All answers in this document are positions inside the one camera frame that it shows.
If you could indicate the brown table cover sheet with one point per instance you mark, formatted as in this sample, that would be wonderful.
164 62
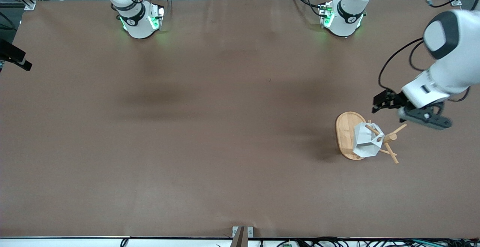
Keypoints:
240 89

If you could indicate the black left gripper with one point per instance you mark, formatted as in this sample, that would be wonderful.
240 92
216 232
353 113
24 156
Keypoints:
394 99

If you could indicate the white faceted cup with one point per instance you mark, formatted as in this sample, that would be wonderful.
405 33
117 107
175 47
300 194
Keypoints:
365 142

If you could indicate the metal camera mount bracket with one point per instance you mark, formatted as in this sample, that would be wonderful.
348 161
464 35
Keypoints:
242 235

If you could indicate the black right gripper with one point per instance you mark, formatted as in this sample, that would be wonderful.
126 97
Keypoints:
11 55

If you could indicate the wooden cup rack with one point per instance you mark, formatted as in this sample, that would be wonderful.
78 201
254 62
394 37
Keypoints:
345 134

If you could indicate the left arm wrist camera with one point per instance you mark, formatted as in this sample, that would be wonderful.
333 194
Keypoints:
425 117

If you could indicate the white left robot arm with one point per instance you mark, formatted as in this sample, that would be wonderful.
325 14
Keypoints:
450 67

